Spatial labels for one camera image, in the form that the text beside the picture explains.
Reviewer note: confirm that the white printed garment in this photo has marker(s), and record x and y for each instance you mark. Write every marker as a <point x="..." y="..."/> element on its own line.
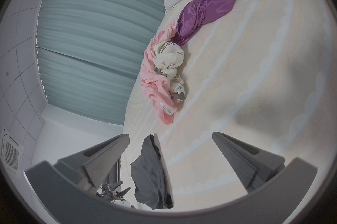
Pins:
<point x="168" y="60"/>

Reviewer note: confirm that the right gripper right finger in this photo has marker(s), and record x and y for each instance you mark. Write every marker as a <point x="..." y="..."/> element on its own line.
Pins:
<point x="237" y="165"/>

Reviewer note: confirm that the white ceiling air conditioner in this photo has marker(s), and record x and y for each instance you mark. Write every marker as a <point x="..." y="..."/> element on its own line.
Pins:
<point x="11" y="150"/>

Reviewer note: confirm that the pink garment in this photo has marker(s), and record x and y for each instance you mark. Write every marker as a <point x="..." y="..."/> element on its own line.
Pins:
<point x="155" y="86"/>

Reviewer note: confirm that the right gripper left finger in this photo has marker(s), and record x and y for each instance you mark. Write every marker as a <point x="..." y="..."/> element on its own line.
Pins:
<point x="100" y="170"/>

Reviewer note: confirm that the purple garment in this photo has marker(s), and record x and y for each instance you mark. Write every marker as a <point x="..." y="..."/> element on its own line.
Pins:
<point x="205" y="7"/>

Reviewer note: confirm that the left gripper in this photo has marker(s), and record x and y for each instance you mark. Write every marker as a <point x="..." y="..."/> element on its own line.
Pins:
<point x="106" y="192"/>

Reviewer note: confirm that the black polo shirt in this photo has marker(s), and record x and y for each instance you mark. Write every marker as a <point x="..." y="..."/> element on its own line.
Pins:
<point x="150" y="178"/>

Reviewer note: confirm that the bed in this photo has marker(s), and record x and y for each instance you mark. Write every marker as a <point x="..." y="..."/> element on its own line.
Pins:
<point x="250" y="73"/>

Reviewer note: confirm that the blue-green curtain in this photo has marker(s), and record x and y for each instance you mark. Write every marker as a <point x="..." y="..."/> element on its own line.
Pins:
<point x="100" y="15"/>
<point x="87" y="86"/>

